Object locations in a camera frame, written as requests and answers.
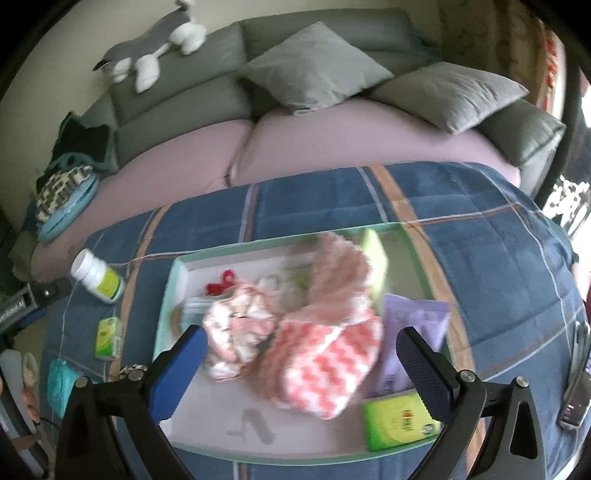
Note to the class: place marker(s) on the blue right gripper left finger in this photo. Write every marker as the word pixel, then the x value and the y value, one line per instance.
pixel 172 371

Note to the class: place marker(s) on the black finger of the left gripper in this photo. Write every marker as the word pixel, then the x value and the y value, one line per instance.
pixel 50 292

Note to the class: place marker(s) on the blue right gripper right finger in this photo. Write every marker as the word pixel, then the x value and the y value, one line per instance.
pixel 431 373

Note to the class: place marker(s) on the beige round powder puff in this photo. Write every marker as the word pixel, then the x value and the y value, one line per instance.
pixel 176 321

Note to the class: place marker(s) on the purple wipes pack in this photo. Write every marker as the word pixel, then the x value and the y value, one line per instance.
pixel 429 318

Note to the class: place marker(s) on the green tissue pack large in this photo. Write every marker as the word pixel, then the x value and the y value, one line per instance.
pixel 398 420

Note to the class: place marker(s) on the green tissue pack small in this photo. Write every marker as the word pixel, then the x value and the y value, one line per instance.
pixel 108 342

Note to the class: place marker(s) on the pink white scrunchie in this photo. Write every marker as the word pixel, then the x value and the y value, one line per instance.
pixel 235 327

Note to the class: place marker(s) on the pink white fluffy sock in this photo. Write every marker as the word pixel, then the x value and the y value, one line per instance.
pixel 321 354

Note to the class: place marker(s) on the green cloth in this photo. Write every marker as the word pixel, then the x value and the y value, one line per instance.
pixel 373 249

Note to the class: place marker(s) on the leopard print scrunchie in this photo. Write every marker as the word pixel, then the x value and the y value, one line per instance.
pixel 134 372

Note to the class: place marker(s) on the light blue face mask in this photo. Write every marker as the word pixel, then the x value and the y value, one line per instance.
pixel 194 309

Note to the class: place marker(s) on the person's left hand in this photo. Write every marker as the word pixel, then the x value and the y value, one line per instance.
pixel 19 411

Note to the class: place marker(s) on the white pill bottle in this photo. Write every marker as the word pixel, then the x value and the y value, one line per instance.
pixel 97 277

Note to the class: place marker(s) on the teal packet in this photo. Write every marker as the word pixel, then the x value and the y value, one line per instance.
pixel 60 382

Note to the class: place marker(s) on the black white patterned cushion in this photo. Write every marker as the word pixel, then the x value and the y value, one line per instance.
pixel 62 199

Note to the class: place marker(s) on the blue plaid blanket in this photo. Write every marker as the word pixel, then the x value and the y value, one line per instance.
pixel 468 234

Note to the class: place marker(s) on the mint green shallow tray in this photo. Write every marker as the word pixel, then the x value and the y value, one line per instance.
pixel 230 419

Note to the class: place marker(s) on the smartphone on stand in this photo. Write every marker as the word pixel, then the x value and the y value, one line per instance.
pixel 576 399

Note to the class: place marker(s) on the dark teal clothing pile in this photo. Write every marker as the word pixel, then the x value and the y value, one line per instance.
pixel 80 145

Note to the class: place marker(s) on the pink sofa seat cover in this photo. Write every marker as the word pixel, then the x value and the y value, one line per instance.
pixel 356 133

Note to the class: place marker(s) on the grey white plush dog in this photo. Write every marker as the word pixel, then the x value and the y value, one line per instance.
pixel 140 55

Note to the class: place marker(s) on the grey sofa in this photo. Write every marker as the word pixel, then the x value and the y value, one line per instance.
pixel 205 90

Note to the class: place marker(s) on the grey pillow right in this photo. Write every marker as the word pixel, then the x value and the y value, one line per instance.
pixel 454 98

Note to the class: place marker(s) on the grey pillow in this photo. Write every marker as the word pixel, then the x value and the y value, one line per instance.
pixel 454 98
pixel 314 69

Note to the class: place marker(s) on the grey pillow left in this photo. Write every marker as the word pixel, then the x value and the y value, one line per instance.
pixel 314 69

